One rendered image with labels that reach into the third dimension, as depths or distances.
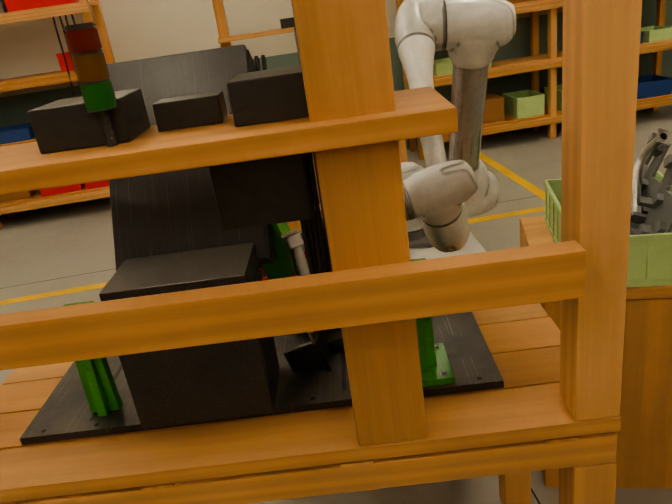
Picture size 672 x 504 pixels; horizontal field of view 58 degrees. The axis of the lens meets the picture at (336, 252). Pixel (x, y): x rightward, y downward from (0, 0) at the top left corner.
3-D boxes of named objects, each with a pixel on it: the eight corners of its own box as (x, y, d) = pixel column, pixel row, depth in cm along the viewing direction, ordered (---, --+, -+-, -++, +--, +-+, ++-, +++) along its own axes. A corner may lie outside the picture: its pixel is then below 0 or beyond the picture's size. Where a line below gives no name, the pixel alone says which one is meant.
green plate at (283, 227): (282, 283, 160) (248, 213, 152) (311, 272, 159) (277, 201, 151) (279, 303, 149) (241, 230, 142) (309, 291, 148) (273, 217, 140)
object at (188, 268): (162, 381, 151) (125, 257, 138) (281, 366, 150) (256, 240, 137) (141, 429, 134) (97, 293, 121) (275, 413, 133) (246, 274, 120)
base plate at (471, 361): (89, 348, 177) (86, 342, 176) (464, 300, 172) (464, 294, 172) (21, 445, 138) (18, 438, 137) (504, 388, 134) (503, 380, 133)
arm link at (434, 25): (395, 29, 157) (448, 25, 156) (391, -14, 166) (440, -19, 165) (396, 69, 168) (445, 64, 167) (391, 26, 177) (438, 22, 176)
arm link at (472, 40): (431, 199, 221) (491, 194, 220) (435, 229, 210) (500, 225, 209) (436, -13, 166) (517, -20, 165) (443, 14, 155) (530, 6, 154)
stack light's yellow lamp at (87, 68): (85, 82, 101) (77, 54, 100) (115, 78, 101) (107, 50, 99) (74, 86, 97) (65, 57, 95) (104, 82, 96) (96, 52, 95)
